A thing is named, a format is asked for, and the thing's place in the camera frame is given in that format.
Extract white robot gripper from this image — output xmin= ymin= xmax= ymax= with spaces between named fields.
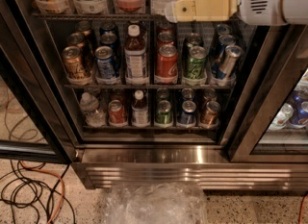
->
xmin=165 ymin=0 xmax=286 ymax=26

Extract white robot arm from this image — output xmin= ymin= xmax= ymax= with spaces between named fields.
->
xmin=165 ymin=0 xmax=308 ymax=26

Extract stainless steel fridge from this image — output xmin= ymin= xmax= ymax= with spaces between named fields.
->
xmin=0 ymin=0 xmax=308 ymax=193

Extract brown tea bottle middle shelf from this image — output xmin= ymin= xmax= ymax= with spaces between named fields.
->
xmin=124 ymin=24 xmax=148 ymax=84

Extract brown tea bottle shelf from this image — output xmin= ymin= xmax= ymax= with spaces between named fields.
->
xmin=124 ymin=24 xmax=148 ymax=84
xmin=132 ymin=89 xmax=149 ymax=127

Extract orange can bottom shelf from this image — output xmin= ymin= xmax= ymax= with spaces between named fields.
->
xmin=200 ymin=101 xmax=220 ymax=126

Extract blue can bottom shelf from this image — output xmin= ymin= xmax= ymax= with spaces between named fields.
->
xmin=177 ymin=100 xmax=196 ymax=126

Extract green can bottom shelf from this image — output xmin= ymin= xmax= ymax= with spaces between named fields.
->
xmin=155 ymin=100 xmax=172 ymax=127

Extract brown tea bottle bottom shelf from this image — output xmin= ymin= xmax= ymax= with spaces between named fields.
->
xmin=132 ymin=89 xmax=149 ymax=127

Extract red can bottom shelf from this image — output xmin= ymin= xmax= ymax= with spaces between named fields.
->
xmin=108 ymin=100 xmax=127 ymax=127

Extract gold can front middle shelf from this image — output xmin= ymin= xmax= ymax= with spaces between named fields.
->
xmin=62 ymin=45 xmax=90 ymax=86

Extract clear water bottle bottom shelf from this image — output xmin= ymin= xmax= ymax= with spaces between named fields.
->
xmin=80 ymin=92 xmax=106 ymax=128

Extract open fridge door left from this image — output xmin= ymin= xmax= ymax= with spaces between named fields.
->
xmin=0 ymin=11 xmax=75 ymax=163

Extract blue silver slim can front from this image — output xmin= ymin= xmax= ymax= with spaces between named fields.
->
xmin=216 ymin=45 xmax=243 ymax=83

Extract green soda can front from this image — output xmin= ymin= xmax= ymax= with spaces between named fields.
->
xmin=183 ymin=46 xmax=206 ymax=86

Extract red Coke can front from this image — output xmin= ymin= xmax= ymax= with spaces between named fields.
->
xmin=154 ymin=44 xmax=178 ymax=84

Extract white can right compartment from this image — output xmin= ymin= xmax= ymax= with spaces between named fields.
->
xmin=269 ymin=103 xmax=294 ymax=131

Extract blue Pepsi can front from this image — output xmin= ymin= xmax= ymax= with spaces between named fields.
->
xmin=95 ymin=46 xmax=119 ymax=85

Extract blue can right compartment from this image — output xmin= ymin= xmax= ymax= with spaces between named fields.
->
xmin=290 ymin=101 xmax=308 ymax=127

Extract clear plastic bag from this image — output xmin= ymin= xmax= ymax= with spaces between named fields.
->
xmin=103 ymin=183 xmax=208 ymax=224

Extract orange cable right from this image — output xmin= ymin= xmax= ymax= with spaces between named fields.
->
xmin=297 ymin=193 xmax=308 ymax=224

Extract orange cable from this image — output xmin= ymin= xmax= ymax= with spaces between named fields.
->
xmin=18 ymin=160 xmax=66 ymax=224
xmin=297 ymin=193 xmax=308 ymax=224

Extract orange cable left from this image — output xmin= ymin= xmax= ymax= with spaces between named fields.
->
xmin=18 ymin=160 xmax=66 ymax=224

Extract black cables on floor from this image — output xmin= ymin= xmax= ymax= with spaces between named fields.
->
xmin=0 ymin=159 xmax=77 ymax=224

